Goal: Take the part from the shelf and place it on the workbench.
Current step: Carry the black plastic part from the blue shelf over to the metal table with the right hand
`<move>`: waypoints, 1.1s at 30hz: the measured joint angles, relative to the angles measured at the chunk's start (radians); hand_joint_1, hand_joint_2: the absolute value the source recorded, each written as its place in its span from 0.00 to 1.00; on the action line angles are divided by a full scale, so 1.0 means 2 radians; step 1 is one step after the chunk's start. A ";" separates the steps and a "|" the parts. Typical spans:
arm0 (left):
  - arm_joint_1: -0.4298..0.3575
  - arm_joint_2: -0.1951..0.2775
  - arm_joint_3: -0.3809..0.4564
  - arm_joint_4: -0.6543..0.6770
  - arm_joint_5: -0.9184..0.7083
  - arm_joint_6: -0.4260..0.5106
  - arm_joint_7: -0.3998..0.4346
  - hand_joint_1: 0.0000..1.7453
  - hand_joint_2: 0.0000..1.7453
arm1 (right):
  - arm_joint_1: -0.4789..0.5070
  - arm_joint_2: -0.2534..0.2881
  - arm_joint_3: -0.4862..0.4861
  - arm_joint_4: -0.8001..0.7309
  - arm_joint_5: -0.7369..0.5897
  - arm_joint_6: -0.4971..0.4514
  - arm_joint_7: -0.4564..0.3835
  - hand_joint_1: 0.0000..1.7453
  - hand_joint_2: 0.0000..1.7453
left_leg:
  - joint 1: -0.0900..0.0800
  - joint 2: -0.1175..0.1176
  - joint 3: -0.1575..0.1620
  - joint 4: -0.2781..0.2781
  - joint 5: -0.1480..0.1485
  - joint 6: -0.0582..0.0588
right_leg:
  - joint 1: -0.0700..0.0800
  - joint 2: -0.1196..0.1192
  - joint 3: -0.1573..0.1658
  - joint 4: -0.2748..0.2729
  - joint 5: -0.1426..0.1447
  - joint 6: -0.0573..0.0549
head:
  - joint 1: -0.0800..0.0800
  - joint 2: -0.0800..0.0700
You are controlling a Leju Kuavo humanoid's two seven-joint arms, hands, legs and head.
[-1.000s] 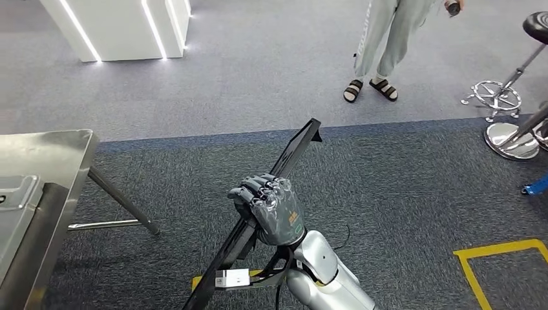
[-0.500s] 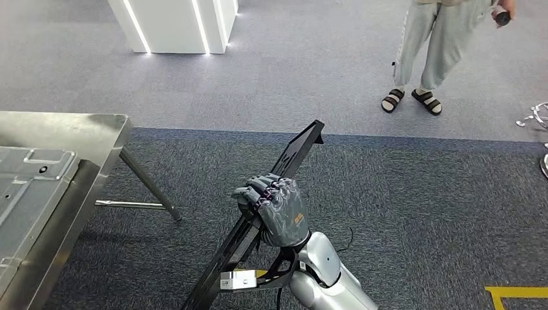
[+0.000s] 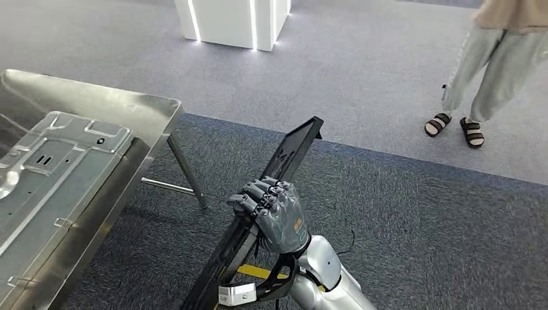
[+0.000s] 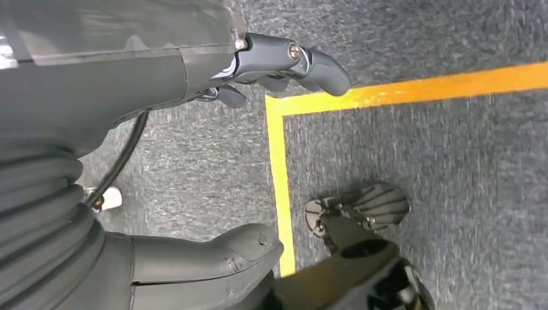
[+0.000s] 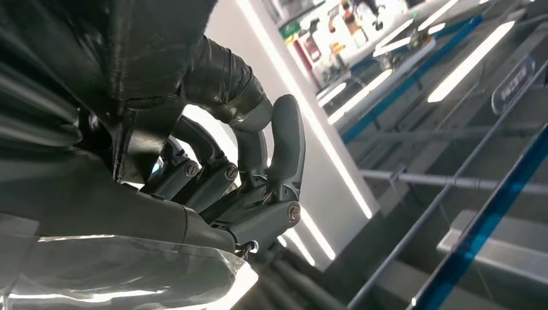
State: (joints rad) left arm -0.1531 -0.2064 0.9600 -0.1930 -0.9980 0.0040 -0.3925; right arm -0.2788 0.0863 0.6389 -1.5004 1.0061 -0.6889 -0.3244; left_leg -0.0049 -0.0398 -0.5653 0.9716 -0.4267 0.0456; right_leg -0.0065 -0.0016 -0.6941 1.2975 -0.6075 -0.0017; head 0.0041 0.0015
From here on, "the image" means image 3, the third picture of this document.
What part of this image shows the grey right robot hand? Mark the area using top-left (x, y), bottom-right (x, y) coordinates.
top-left (226, 175), bottom-right (311, 256)

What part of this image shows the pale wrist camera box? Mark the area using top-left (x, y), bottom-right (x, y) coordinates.
top-left (218, 282), bottom-right (258, 307)

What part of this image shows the black plastic frame part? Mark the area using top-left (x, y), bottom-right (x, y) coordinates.
top-left (179, 116), bottom-right (325, 310)

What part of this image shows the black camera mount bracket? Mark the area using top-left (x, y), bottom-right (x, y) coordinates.
top-left (254, 253), bottom-right (299, 303)

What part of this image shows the stamped sheet metal panel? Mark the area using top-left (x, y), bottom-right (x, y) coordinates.
top-left (0, 110), bottom-right (135, 258)

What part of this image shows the white lit pillar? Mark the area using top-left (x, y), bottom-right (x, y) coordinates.
top-left (173, 0), bottom-right (293, 52)

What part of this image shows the stainless steel table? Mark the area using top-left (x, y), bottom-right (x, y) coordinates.
top-left (0, 68), bottom-right (210, 310)

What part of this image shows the thin black cable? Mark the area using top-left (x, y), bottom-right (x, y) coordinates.
top-left (337, 228), bottom-right (357, 257)

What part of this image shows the person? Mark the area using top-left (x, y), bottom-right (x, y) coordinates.
top-left (423, 0), bottom-right (548, 150)

